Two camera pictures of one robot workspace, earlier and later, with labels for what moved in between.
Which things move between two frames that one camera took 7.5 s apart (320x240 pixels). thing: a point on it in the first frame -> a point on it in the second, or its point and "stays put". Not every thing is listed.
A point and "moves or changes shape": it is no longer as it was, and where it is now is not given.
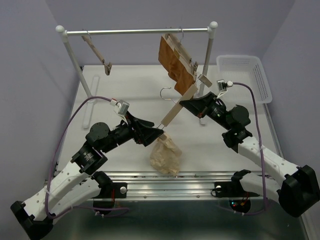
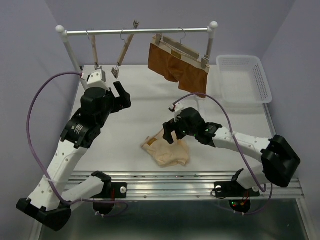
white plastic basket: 248,70 stays put
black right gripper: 200,106 -> 170,125
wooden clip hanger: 107,66 -> 96,63
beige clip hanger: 192,66 -> 115,71
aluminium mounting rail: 149,186 stays put
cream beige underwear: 165,155 moves or changes shape
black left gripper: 141,130 -> 125,101
